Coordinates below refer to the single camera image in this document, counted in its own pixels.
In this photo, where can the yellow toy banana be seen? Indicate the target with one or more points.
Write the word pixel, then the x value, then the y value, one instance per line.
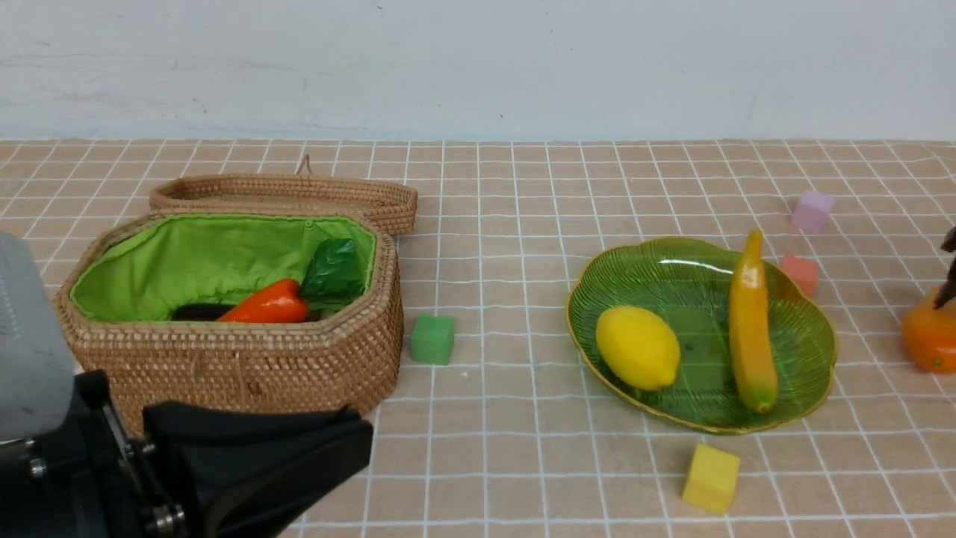
pixel 753 363

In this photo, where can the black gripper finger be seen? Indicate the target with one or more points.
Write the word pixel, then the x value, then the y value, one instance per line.
pixel 947 290

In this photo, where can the yellow toy lemon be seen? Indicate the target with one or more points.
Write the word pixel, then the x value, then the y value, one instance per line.
pixel 639 346

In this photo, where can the pink foam cube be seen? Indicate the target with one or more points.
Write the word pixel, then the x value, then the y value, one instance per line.
pixel 812 212

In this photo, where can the orange toy carrot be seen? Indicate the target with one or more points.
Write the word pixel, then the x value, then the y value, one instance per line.
pixel 279 303

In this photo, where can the green glass leaf plate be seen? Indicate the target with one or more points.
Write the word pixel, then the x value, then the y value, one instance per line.
pixel 686 282

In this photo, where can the green fabric basket liner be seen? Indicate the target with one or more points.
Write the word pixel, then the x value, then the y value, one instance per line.
pixel 206 258

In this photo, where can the woven wicker basket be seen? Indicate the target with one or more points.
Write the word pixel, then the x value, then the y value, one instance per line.
pixel 351 358

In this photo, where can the red foam cube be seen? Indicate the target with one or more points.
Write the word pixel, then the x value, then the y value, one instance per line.
pixel 804 272

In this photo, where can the yellow foam cube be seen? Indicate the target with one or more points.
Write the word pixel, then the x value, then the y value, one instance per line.
pixel 712 480

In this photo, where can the purple toy eggplant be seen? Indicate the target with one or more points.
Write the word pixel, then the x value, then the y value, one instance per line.
pixel 201 312

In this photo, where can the orange toy persimmon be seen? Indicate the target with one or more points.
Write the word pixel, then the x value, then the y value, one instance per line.
pixel 929 334

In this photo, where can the green toy cucumber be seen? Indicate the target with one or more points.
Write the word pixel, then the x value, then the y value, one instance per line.
pixel 335 276

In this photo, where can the green foam cube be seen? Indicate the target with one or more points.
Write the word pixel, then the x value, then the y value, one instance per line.
pixel 433 339

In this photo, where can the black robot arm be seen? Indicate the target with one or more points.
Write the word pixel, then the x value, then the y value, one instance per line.
pixel 518 437

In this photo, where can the woven wicker basket lid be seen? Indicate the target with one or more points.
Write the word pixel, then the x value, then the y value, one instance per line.
pixel 390 205

